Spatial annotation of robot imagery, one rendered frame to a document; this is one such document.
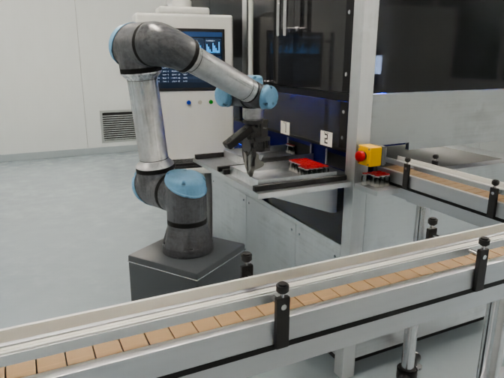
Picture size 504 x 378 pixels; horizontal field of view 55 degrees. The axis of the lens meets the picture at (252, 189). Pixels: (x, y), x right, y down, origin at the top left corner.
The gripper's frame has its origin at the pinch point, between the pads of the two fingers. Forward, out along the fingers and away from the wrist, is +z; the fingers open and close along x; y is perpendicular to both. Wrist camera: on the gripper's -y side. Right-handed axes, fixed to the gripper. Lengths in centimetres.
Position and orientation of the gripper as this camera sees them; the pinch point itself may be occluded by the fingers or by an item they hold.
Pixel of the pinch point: (248, 173)
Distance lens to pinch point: 177.4
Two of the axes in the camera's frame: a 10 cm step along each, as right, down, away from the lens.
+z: 0.2, 9.5, 3.0
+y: 9.0, -1.4, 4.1
